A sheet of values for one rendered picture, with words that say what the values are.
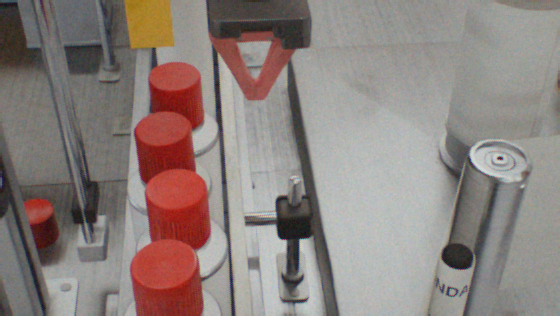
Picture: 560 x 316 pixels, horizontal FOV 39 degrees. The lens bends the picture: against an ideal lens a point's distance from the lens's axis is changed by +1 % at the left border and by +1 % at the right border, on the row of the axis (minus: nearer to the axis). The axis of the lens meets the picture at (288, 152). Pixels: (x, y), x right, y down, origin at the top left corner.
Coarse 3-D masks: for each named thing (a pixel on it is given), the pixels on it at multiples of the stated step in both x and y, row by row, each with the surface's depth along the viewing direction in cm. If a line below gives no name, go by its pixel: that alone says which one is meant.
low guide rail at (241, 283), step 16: (224, 64) 81; (224, 80) 78; (224, 96) 76; (224, 112) 74; (224, 128) 73; (224, 144) 71; (240, 192) 66; (240, 208) 65; (240, 224) 63; (240, 240) 62; (240, 256) 61; (240, 272) 60; (240, 288) 58; (240, 304) 57
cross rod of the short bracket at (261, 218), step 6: (246, 216) 65; (252, 216) 65; (258, 216) 65; (264, 216) 65; (270, 216) 65; (276, 216) 65; (246, 222) 65; (252, 222) 65; (258, 222) 65; (264, 222) 65; (270, 222) 65; (276, 222) 65
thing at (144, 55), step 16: (144, 48) 74; (144, 64) 72; (144, 80) 70; (144, 96) 68; (144, 112) 67; (128, 176) 61; (128, 208) 58; (128, 224) 57; (128, 240) 55; (128, 256) 54; (128, 272) 53; (128, 288) 52; (128, 304) 51
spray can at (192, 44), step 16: (176, 0) 67; (192, 0) 68; (176, 16) 68; (192, 16) 69; (176, 32) 69; (192, 32) 70; (160, 48) 71; (176, 48) 70; (192, 48) 71; (208, 48) 72; (160, 64) 73; (192, 64) 72; (208, 64) 73; (208, 80) 74; (208, 96) 75; (208, 112) 76
